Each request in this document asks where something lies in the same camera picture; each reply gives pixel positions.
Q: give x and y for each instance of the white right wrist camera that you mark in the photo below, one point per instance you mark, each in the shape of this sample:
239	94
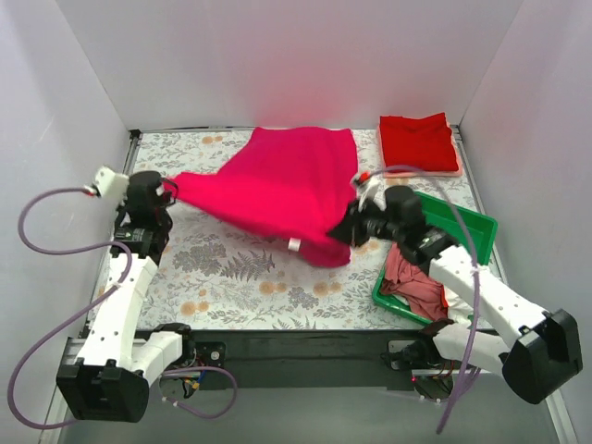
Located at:
366	185

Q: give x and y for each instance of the magenta t-shirt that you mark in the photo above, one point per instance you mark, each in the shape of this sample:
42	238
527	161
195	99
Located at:
286	184

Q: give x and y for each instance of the folded pink t-shirt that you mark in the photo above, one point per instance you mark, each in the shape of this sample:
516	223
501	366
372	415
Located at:
416	174

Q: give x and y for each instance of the white crumpled t-shirt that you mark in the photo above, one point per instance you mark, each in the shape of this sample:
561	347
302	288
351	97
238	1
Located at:
458	310

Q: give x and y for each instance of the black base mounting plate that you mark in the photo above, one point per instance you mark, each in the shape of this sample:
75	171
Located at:
278	359

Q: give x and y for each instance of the folded red t-shirt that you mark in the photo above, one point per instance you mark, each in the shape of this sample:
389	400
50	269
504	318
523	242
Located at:
418	143

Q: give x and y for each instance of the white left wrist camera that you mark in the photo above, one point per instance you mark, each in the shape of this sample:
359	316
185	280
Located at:
108	184

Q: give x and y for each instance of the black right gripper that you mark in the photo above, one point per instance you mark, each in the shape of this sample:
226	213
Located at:
356	227

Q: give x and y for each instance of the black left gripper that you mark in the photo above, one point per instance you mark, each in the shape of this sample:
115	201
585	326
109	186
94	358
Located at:
163	196

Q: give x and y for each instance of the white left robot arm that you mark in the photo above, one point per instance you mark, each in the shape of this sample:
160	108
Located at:
110	377

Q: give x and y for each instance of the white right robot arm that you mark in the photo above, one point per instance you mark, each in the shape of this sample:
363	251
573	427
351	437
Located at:
534	350

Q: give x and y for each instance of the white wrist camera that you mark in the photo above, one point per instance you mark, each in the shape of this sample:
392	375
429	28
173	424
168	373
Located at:
366	185
108	184

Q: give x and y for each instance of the floral patterned tablecloth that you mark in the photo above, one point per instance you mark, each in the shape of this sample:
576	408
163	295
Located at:
215	276

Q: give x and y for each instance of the dusty pink crumpled t-shirt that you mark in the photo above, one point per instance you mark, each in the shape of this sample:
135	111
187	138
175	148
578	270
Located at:
424	295

